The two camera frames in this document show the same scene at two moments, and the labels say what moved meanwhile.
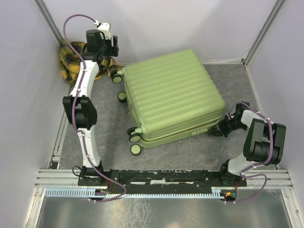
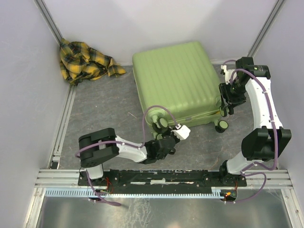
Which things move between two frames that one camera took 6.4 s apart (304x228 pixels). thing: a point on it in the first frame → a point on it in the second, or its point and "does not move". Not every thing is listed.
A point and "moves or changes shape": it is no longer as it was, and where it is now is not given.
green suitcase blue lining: [170, 98] moves or changes shape
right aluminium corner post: [259, 38] does not move
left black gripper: [114, 51] → [177, 139]
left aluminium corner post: [46, 15] does not move
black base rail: [97, 179] does not move
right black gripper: [218, 132] → [226, 98]
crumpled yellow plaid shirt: [70, 61] does not move
